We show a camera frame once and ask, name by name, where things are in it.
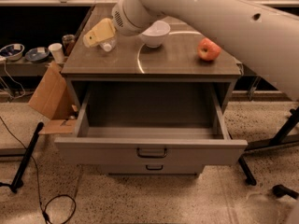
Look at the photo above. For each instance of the grey side shelf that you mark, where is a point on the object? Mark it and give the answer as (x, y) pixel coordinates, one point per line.
(23, 68)

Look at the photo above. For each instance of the white paper cup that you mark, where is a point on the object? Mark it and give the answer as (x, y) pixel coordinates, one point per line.
(56, 50)

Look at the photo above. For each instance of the black lower drawer handle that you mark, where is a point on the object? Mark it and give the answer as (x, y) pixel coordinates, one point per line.
(154, 167)

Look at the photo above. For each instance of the clear plastic water bottle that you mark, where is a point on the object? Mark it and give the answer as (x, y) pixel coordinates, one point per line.
(109, 44)

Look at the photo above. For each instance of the white bowl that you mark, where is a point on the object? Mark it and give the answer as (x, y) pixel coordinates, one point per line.
(154, 36)

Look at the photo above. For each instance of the red apple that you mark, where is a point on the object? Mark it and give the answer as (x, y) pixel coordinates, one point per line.
(208, 50)

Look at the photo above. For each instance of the open grey top drawer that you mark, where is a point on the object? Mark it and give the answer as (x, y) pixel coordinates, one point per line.
(117, 118)

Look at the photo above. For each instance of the black top drawer handle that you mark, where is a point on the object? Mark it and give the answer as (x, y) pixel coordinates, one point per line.
(151, 153)

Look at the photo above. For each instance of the blue bowl left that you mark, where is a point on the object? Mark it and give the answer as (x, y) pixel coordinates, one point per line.
(12, 52)

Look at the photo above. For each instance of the blue bowl right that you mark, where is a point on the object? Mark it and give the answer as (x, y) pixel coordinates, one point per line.
(37, 55)

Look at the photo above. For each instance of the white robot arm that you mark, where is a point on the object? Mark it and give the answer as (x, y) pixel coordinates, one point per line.
(264, 39)

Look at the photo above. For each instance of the black stand frame right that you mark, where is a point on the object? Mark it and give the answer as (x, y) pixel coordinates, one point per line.
(282, 137)

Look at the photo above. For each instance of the blue bowl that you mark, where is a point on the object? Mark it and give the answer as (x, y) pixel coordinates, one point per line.
(37, 55)
(12, 52)

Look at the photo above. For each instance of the glass jar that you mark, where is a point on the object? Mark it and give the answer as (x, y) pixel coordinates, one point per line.
(68, 42)

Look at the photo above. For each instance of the brown cardboard box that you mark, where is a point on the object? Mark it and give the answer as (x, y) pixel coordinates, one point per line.
(53, 100)

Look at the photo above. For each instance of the black caster foot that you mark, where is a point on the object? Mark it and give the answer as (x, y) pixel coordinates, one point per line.
(279, 191)

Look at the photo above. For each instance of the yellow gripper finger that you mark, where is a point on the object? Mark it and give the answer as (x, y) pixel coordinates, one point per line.
(101, 32)

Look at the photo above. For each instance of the grey drawer cabinet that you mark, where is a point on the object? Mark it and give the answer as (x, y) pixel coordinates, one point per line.
(175, 60)

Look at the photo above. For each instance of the black drawer handle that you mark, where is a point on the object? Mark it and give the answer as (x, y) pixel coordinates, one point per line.
(151, 153)
(154, 167)

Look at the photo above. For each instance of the black stand leg left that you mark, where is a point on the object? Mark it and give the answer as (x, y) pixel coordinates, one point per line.
(17, 182)

